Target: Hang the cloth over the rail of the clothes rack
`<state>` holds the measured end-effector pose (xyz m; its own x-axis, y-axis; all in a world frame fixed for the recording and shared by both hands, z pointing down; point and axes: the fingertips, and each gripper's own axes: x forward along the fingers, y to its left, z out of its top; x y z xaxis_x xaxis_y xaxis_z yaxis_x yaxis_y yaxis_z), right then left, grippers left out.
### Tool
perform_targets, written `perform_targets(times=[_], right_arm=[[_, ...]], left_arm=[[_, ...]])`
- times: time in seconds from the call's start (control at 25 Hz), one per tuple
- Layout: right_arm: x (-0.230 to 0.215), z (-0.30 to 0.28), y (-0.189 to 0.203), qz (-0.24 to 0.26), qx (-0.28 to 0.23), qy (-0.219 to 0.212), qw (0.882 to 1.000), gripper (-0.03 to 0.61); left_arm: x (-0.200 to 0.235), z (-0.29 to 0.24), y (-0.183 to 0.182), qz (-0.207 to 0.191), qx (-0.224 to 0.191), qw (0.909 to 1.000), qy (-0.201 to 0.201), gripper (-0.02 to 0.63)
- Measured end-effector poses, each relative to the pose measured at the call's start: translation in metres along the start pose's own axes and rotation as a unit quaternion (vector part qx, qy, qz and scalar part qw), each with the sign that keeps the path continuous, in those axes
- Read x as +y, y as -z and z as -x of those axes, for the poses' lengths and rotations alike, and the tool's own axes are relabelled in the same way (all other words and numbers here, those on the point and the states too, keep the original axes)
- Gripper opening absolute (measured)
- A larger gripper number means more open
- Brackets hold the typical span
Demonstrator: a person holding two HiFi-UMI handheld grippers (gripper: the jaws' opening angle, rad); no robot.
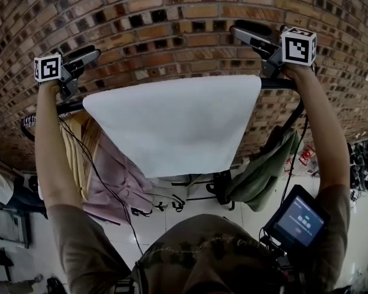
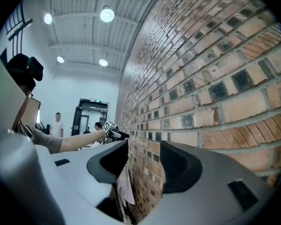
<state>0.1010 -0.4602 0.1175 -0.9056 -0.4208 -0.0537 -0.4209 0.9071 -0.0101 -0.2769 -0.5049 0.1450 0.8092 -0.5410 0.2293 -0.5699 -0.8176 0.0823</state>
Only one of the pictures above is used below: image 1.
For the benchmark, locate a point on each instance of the person's olive shirt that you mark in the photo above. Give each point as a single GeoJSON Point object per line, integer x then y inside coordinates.
{"type": "Point", "coordinates": [89, 250]}

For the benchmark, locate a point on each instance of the green hanging garment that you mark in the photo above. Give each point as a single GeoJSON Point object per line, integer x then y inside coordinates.
{"type": "Point", "coordinates": [263, 176]}

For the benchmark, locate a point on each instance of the grey framed panel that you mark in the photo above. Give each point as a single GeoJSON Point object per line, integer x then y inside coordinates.
{"type": "Point", "coordinates": [12, 228]}

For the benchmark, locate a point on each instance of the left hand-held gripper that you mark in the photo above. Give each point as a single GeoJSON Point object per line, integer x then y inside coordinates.
{"type": "Point", "coordinates": [47, 69]}

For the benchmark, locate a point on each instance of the red floor object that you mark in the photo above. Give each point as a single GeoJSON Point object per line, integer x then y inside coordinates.
{"type": "Point", "coordinates": [307, 159]}

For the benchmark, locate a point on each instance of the cream hanging garment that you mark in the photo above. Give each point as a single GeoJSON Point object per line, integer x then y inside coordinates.
{"type": "Point", "coordinates": [79, 152]}

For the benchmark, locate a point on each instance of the black screen device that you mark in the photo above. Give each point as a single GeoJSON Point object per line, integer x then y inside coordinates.
{"type": "Point", "coordinates": [300, 222]}

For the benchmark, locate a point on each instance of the person's right forearm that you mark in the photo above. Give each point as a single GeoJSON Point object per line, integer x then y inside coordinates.
{"type": "Point", "coordinates": [322, 133]}

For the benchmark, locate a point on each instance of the pink hanging garment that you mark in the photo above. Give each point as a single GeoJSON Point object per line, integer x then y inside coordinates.
{"type": "Point", "coordinates": [116, 176]}

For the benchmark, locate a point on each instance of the person's left forearm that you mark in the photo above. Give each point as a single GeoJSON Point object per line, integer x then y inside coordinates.
{"type": "Point", "coordinates": [52, 149]}

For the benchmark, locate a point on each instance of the black clothes rack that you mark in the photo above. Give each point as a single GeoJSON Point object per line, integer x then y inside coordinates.
{"type": "Point", "coordinates": [277, 83]}

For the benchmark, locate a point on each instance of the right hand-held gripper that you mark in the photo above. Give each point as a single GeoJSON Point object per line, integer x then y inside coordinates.
{"type": "Point", "coordinates": [297, 46]}

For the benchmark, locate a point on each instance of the white cloth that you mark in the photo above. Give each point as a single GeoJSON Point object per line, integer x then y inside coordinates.
{"type": "Point", "coordinates": [171, 124]}

